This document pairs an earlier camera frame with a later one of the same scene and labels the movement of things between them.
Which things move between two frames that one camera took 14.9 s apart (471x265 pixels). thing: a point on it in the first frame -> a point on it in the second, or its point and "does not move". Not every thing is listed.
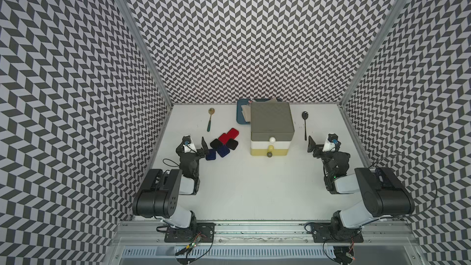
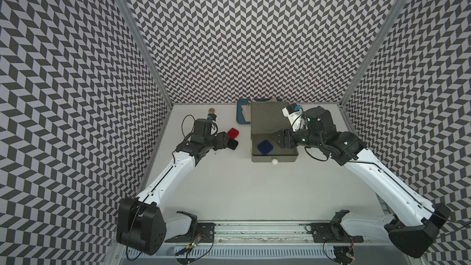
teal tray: (240, 117) does not move
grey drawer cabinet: (270, 119) does not move
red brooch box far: (232, 134) does not move
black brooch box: (232, 143) does not move
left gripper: (200, 151) -> (222, 139)
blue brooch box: (211, 154) -> (265, 147)
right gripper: (317, 148) -> (289, 132)
